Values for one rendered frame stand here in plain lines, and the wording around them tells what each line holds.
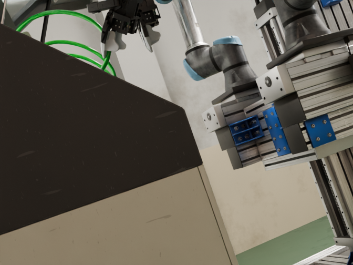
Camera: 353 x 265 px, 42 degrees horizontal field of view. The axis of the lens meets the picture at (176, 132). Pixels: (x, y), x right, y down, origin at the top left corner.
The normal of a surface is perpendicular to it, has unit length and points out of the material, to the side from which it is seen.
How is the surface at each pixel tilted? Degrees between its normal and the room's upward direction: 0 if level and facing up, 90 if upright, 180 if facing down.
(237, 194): 90
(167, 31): 90
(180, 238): 90
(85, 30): 90
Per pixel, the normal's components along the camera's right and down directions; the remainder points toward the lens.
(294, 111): -0.90, 0.28
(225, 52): -0.41, 0.07
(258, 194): 0.30, -0.18
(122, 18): -0.33, 0.28
